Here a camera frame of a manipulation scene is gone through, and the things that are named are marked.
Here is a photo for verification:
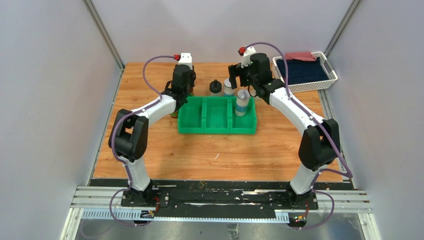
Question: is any green three-compartment plastic bin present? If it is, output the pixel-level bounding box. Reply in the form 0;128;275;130
177;96;257;135

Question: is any white perforated plastic basket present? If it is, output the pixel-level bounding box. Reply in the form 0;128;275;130
272;51;338;93

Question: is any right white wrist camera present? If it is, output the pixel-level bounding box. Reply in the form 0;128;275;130
238;46;256;68

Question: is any pink folded cloth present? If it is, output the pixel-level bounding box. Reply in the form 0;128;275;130
284;51;317;62

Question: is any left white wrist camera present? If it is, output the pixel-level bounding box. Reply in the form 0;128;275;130
173;52;194;70

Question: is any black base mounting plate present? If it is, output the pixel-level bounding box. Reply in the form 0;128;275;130
89;178;354;223

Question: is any silver-lid jar in bin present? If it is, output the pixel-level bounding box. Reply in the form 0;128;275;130
234;89;251;117

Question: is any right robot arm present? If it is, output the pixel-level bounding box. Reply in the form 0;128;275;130
228;53;340;209

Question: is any right black-spout seasoning jar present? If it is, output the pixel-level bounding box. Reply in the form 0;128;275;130
248;85;261;101

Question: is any dark blue folded cloth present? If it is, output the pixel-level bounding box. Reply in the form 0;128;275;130
287;57;329;85

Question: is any aluminium rail frame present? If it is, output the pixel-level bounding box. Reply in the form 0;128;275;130
60;179;381;240

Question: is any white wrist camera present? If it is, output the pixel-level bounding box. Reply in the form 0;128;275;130
173;52;194;70
238;46;256;68

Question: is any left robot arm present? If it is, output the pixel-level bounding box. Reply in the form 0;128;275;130
108;63;196;207

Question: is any black-spout seasoning jar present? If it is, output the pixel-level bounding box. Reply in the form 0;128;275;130
209;79;222;96
248;85;261;101

